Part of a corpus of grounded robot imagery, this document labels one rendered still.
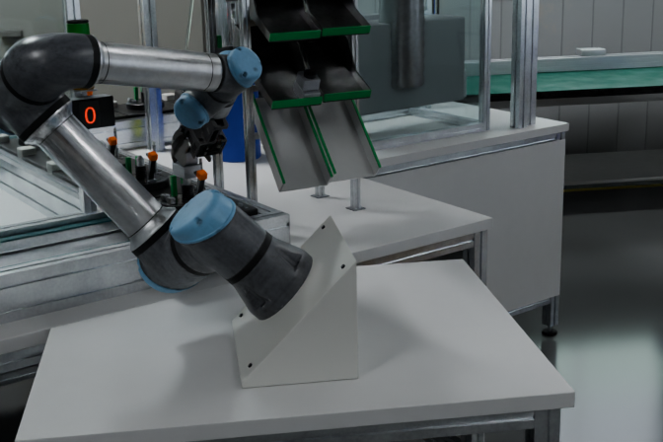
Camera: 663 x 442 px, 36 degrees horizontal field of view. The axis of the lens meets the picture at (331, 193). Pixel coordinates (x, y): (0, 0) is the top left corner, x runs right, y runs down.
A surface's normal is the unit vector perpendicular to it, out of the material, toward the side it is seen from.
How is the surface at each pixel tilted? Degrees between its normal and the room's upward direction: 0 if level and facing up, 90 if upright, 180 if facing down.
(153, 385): 0
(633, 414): 0
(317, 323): 90
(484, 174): 90
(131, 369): 0
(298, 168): 45
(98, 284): 90
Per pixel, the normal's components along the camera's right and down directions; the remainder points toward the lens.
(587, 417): -0.02, -0.97
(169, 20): 0.14, 0.25
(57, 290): 0.58, 0.20
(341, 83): 0.16, -0.78
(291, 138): 0.29, -0.52
